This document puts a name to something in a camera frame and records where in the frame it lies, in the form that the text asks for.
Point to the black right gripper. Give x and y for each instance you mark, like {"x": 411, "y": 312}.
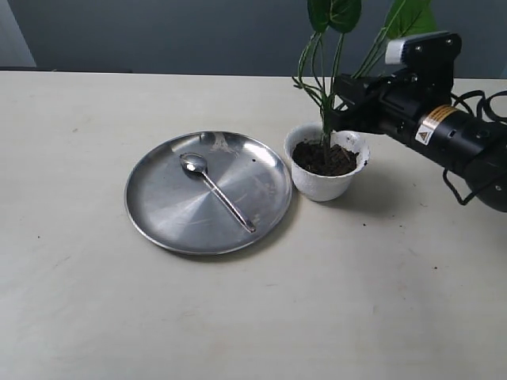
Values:
{"x": 413, "y": 110}

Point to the artificial plant with red flowers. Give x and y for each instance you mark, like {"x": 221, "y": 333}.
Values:
{"x": 331, "y": 21}

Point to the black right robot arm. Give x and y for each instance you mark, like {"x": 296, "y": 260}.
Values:
{"x": 478, "y": 156}

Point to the white textured flower pot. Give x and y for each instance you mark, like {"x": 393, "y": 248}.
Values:
{"x": 316, "y": 187}

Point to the dark potting soil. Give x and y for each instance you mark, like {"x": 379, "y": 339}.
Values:
{"x": 336, "y": 161}

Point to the steel spoon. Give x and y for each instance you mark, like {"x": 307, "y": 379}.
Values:
{"x": 197, "y": 164}

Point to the round steel plate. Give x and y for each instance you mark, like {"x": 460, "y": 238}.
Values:
{"x": 176, "y": 210}

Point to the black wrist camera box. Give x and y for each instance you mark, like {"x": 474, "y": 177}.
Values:
{"x": 427, "y": 51}

